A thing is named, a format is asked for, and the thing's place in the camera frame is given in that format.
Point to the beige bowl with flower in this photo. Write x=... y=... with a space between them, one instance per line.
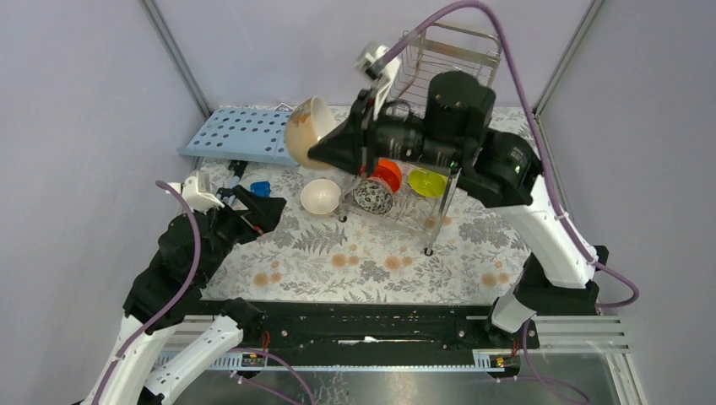
x=320 y=197

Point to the floral table mat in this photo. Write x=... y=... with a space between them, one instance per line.
x=476 y=258

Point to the lime green bowl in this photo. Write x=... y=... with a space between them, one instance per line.
x=427 y=183

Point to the leopard pattern bowl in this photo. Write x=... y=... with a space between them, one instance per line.
x=374 y=196

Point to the blue perforated tray stand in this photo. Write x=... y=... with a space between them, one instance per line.
x=241 y=135

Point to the orange bowl lower front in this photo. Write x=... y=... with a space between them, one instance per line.
x=390 y=173

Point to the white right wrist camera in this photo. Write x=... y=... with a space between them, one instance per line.
x=381 y=67

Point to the blue toy block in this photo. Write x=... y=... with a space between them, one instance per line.
x=261 y=188

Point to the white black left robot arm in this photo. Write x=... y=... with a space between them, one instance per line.
x=189 y=253

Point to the white slotted cable duct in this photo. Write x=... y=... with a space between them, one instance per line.
x=244 y=361

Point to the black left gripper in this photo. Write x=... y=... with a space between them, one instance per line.
x=263 y=216

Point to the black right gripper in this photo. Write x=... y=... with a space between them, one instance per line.
x=344 y=147

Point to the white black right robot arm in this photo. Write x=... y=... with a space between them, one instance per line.
x=499 y=169

